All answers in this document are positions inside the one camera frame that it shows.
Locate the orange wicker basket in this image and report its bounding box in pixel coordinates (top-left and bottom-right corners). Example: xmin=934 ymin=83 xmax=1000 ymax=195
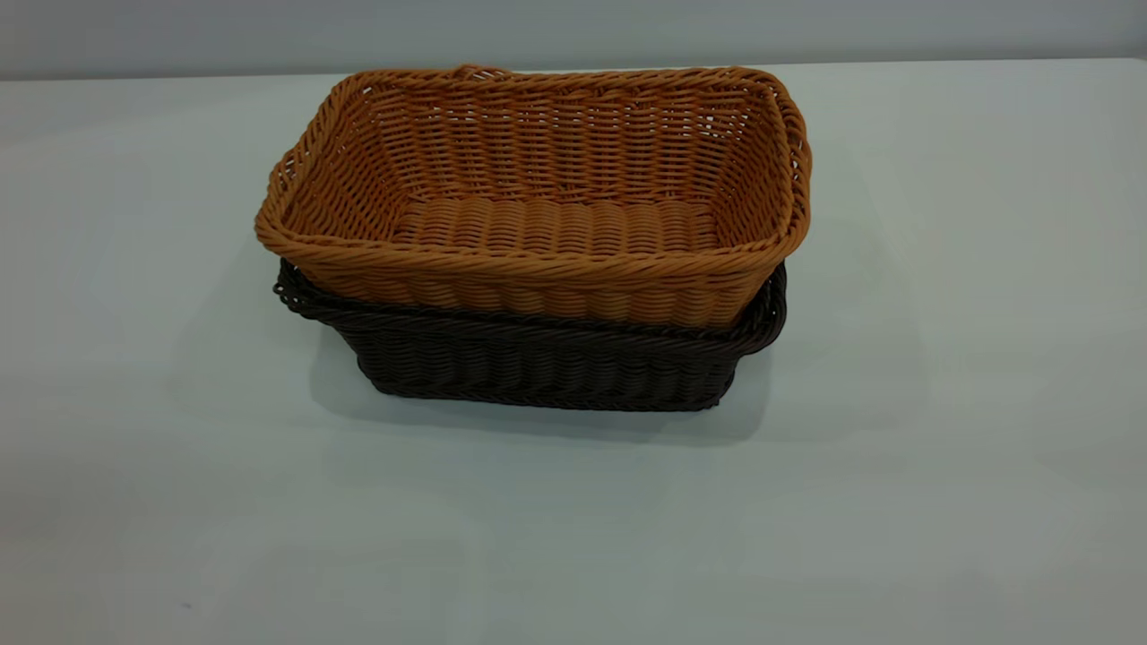
xmin=254 ymin=63 xmax=814 ymax=331

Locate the black wicker basket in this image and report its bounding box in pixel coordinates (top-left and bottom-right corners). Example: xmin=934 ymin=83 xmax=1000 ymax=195
xmin=273 ymin=258 xmax=789 ymax=413

